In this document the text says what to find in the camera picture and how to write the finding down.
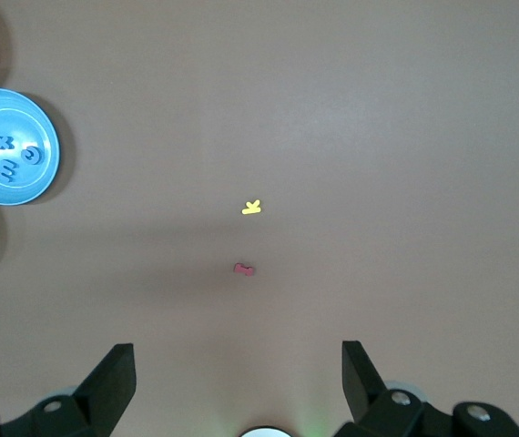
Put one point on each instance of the blue round plate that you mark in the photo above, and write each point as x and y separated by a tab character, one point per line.
36	118

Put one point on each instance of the blue foam letter m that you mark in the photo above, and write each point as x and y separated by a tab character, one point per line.
9	174

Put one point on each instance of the yellow foam letter k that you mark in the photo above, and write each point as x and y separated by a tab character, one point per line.
252	208

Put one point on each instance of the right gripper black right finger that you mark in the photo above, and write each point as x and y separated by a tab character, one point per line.
359	378

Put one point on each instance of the blue foam letter e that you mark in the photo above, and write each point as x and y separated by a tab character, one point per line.
36	157

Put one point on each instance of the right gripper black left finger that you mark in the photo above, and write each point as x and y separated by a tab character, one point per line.
114	378

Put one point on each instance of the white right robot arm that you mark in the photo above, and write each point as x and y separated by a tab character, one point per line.
266	432

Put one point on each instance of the blue foam letter x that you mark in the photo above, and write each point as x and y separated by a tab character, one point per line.
3	142

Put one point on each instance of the small red foam letter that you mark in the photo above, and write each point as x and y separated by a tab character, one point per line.
242	269

